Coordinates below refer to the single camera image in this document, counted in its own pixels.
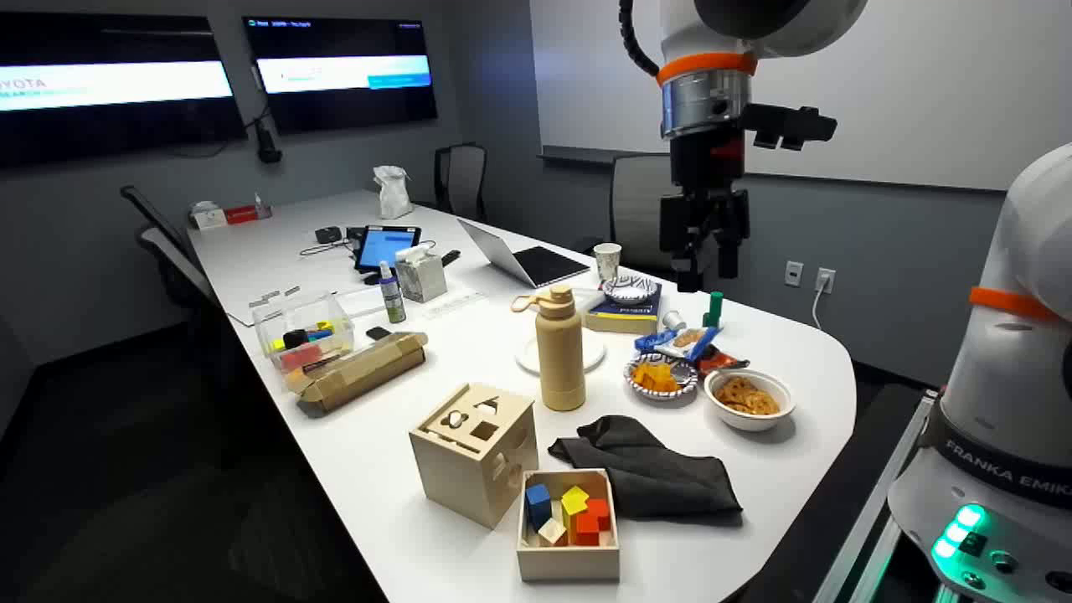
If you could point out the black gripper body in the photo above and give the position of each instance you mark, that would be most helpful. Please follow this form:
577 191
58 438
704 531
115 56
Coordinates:
704 169

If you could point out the dark grey towel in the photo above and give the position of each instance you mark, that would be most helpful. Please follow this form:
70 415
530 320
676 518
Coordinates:
657 473

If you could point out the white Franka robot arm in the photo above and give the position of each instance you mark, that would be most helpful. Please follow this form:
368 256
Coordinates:
715 34

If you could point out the green cylindrical container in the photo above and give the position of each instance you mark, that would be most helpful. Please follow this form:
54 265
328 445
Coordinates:
715 311

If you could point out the patterned paper bowl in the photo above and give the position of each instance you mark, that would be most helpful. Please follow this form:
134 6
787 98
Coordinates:
630 388
630 292

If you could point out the blue snack bag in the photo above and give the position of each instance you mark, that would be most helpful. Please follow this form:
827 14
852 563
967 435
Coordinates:
683 339

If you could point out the white paper cup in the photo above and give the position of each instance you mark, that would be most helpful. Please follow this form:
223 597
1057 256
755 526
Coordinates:
609 265

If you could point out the blue box with bowl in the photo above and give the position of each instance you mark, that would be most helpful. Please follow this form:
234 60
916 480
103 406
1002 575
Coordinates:
620 324

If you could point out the red snack bag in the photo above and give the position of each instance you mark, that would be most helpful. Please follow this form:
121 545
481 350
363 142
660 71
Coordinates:
722 365

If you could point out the orange cheese crackers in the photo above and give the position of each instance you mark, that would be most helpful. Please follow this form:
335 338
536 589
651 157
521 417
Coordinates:
657 376

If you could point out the white round plate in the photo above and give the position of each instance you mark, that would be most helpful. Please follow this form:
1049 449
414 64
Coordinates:
598 355

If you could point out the brown pretzel crisps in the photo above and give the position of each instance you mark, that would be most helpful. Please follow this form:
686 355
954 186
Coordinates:
745 392

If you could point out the black laptop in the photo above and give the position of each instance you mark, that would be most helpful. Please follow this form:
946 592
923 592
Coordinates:
549 265

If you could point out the beige water bottle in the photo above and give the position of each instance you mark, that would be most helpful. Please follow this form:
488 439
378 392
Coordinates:
562 358

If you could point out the white ceramic bowl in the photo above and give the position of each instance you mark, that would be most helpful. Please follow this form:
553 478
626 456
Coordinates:
750 422

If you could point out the white whiteboard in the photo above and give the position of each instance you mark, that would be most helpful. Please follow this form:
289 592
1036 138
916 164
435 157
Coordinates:
926 78

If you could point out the red wooden block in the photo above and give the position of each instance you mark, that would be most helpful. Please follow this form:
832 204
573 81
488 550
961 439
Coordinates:
600 511

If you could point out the white carton box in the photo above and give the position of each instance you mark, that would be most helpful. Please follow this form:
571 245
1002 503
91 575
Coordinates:
425 277

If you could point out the blue wooden block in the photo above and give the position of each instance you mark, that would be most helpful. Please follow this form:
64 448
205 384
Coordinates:
536 500

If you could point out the orange wooden block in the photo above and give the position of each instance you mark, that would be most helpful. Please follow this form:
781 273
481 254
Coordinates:
588 531

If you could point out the wooden shape sorter cube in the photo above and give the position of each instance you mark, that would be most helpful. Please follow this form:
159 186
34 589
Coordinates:
472 472

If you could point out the small spray bottle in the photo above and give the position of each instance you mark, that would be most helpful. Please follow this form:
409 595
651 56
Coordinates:
393 301

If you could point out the tablet with blue screen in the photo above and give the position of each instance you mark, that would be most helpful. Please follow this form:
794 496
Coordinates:
386 245

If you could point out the wooden block tray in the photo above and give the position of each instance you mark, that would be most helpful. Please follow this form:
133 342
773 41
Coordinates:
563 563

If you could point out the small black remote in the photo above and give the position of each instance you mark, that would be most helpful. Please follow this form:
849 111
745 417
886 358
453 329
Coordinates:
378 334

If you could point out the long brown box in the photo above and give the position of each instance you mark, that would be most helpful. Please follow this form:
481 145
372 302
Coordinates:
357 376

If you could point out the black pouch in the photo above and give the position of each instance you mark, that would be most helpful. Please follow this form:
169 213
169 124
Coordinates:
331 235

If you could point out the clear plastic bin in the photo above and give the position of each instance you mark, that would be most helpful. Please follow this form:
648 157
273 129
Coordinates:
303 328

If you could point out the white paper sheets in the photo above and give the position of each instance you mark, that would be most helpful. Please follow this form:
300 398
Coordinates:
268 302

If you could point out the black conference webcam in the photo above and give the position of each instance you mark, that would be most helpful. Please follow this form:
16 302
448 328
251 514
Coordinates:
267 138

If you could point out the flat red box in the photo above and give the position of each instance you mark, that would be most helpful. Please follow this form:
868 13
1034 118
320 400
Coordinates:
251 213

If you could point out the small white box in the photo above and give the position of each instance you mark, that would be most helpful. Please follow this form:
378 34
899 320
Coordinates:
209 215

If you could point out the white wall outlet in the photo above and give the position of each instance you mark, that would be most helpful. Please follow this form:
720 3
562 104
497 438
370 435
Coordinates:
794 273
827 280

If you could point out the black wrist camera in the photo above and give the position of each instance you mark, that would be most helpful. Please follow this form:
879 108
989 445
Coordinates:
793 124

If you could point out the metal robot stand frame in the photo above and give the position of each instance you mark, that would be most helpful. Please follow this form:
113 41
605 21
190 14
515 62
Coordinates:
877 514

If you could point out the wall monitor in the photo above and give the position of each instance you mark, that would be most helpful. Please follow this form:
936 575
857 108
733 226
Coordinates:
341 71
113 87

